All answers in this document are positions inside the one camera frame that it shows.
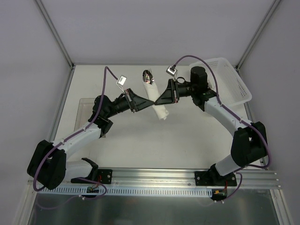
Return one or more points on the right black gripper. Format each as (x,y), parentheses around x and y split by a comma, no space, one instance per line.
(175,91)

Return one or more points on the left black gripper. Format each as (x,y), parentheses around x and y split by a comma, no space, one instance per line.
(131,102)

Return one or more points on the white paper napkin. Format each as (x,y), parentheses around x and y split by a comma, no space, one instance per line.
(153,94)

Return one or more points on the black handled steel spoon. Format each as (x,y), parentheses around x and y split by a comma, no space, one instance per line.
(144,76)

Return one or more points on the black handled steel fork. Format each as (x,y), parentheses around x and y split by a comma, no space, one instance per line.
(149,76)

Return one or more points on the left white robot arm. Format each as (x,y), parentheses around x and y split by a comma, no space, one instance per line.
(48,165)

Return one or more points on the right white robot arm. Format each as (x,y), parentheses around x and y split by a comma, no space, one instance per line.
(249,142)

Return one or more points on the clear smoky plastic box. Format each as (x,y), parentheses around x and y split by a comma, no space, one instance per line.
(84,112)

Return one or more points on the white perforated plastic basket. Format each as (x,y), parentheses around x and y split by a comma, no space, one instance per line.
(223,77)

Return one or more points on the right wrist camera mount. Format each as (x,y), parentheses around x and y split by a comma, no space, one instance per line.
(172,71)

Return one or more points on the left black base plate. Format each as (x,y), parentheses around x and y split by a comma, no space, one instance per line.
(103,176)

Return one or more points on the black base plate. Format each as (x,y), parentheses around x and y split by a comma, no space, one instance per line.
(208,178)
(103,176)

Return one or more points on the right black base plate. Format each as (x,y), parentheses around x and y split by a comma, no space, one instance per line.
(208,178)

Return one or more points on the white slotted cable duct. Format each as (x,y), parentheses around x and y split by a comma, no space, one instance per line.
(131,191)

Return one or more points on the aluminium mounting rail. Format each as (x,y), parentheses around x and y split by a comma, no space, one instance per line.
(176,178)

